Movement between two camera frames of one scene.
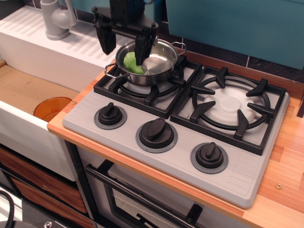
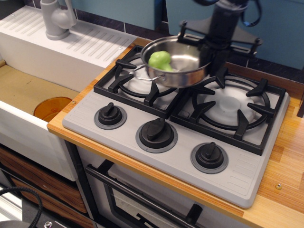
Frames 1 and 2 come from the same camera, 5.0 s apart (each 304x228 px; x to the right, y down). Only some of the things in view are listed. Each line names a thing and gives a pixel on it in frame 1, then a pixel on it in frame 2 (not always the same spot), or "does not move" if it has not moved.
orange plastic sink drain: (48, 109) does not move
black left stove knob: (109, 117) does not move
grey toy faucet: (57, 22) does not move
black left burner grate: (159, 99) does not move
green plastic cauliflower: (130, 62) → (160, 60)
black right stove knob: (209, 158) does not move
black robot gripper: (127, 15) → (218, 34)
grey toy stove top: (221, 168) does not move
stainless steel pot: (157, 68) → (176, 61)
